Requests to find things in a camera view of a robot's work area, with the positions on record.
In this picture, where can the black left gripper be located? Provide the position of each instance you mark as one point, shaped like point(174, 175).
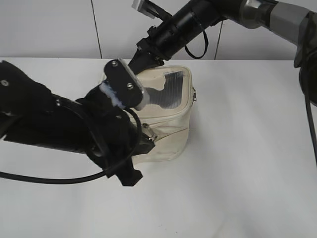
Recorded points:
point(115, 136)

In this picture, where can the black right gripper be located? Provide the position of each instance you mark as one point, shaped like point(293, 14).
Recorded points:
point(171, 36)

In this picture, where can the silver front zipper pull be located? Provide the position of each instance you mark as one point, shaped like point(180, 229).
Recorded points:
point(146, 129)

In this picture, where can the cream fabric zipper bag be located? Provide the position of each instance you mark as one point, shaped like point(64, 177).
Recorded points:
point(168, 110)

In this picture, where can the silver ring zipper pull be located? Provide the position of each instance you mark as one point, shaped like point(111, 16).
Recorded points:
point(194, 95)

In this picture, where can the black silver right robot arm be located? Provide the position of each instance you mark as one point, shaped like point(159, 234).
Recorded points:
point(295, 24)

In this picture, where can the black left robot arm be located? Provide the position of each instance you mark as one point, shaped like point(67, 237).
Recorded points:
point(31, 114)

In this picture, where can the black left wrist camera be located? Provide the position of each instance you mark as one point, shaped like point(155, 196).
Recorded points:
point(122, 86)

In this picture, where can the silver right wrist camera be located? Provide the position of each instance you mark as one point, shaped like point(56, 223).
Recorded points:
point(147, 8)

